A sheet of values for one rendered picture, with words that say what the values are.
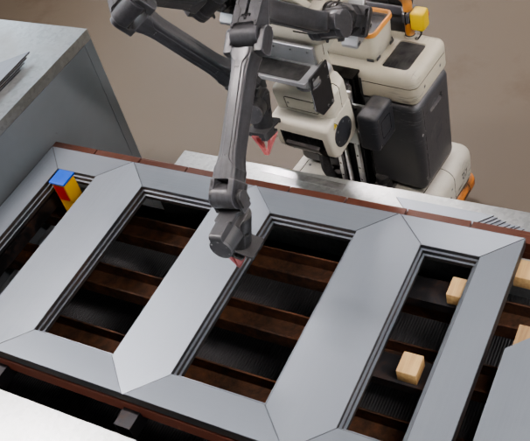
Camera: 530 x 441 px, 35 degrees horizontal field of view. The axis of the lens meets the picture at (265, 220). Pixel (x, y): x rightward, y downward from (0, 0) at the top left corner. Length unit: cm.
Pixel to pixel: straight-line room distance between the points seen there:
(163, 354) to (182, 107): 233
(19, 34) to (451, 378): 196
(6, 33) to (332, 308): 166
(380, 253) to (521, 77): 202
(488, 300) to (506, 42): 238
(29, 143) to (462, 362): 159
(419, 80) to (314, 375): 119
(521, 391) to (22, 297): 135
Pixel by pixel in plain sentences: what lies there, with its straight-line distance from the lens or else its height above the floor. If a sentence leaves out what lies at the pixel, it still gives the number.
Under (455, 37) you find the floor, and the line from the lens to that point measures 437.
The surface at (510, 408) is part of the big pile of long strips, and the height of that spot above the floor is 85.
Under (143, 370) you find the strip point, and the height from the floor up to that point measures 85.
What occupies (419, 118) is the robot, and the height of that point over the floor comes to 64.
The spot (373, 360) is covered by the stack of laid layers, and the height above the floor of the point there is 83.
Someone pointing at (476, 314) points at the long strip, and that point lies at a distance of 207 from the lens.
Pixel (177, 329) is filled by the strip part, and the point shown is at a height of 85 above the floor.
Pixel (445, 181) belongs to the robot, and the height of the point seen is 27.
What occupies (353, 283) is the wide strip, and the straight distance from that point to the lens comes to 216.
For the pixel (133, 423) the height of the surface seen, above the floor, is 78.
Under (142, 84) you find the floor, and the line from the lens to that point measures 458.
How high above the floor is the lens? 251
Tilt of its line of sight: 45 degrees down
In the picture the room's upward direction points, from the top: 17 degrees counter-clockwise
